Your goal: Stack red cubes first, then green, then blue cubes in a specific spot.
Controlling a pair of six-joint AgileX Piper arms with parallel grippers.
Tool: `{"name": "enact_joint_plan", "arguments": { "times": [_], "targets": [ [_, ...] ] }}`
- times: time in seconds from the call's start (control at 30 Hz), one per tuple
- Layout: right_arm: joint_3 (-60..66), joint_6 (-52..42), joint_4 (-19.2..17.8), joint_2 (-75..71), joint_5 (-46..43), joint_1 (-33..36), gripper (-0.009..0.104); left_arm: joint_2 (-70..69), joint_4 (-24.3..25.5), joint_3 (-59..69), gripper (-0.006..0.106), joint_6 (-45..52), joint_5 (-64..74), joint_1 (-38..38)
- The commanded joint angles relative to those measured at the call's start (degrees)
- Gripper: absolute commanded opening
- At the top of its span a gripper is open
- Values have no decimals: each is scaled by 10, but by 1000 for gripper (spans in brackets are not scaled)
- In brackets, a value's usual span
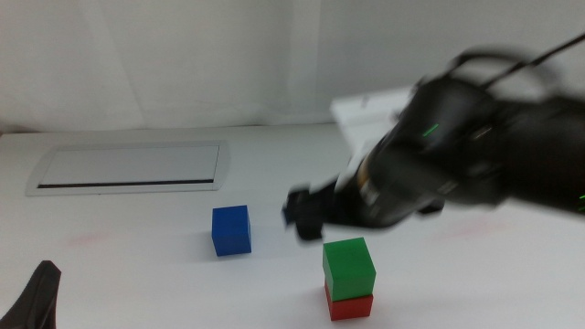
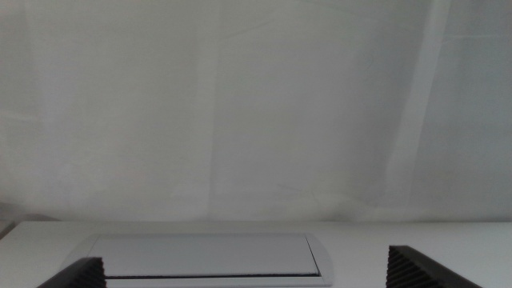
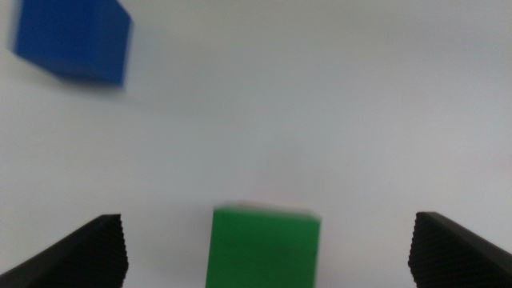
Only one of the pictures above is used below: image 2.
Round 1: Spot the silver table cable hatch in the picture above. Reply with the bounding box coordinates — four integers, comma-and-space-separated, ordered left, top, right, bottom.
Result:
62, 233, 334, 288

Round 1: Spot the white backdrop curtain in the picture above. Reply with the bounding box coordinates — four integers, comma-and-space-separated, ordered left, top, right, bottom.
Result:
0, 0, 512, 223

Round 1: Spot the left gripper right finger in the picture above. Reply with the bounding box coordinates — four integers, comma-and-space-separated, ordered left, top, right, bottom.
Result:
386, 245, 483, 288

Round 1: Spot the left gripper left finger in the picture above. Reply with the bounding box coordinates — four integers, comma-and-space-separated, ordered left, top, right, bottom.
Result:
38, 257, 107, 288

